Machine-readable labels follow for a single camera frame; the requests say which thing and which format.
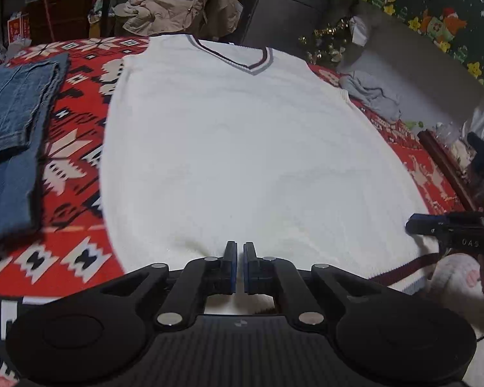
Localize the grey knit sweater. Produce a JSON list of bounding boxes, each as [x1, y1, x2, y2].
[[339, 71, 401, 123]]

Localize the folded blue jeans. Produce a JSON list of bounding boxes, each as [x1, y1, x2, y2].
[[0, 53, 69, 240]]

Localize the small christmas tree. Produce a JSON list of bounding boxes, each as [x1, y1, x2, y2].
[[299, 17, 351, 68]]

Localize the beige jacket on chair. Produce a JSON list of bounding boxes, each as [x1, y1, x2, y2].
[[114, 0, 243, 39]]

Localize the dark wooden side table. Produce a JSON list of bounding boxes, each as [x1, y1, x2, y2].
[[417, 130, 484, 212]]

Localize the grey refrigerator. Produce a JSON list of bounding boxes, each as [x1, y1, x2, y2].
[[241, 0, 327, 57]]

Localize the white knit sweater vest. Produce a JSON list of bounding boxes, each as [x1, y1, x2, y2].
[[99, 35, 438, 293]]

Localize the red christmas pattern blanket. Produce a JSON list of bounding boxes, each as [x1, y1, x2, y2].
[[0, 38, 475, 386]]

